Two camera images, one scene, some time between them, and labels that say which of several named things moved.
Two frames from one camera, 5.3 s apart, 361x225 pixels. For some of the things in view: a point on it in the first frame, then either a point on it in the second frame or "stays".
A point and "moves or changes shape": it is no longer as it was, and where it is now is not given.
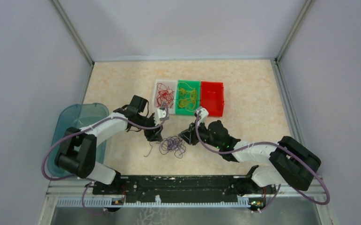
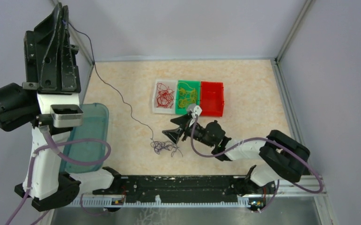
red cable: [164, 94] stays
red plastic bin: [212, 97] stays
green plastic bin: [196, 84] stays
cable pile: [170, 144] moves or changes shape
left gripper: [154, 134] → [51, 62]
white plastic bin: [173, 84] stays
